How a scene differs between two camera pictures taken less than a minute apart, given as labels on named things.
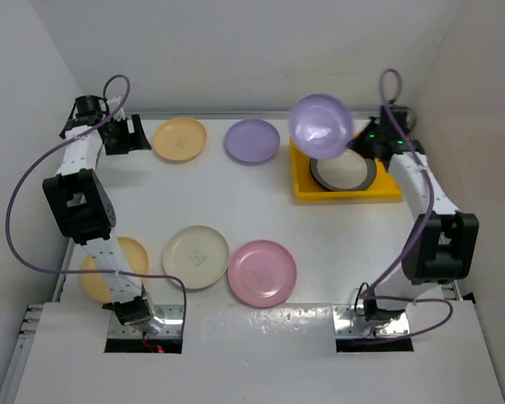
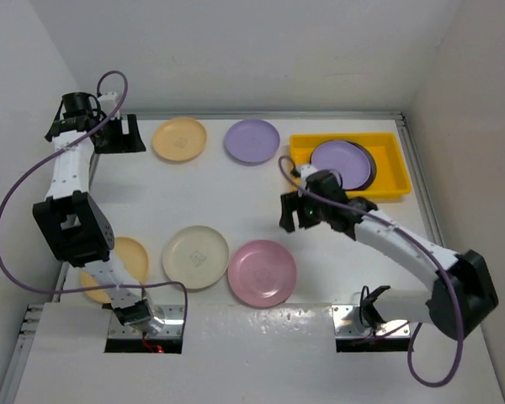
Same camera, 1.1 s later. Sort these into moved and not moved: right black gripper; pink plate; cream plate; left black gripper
Moved: right black gripper
Not moved: left black gripper; cream plate; pink plate
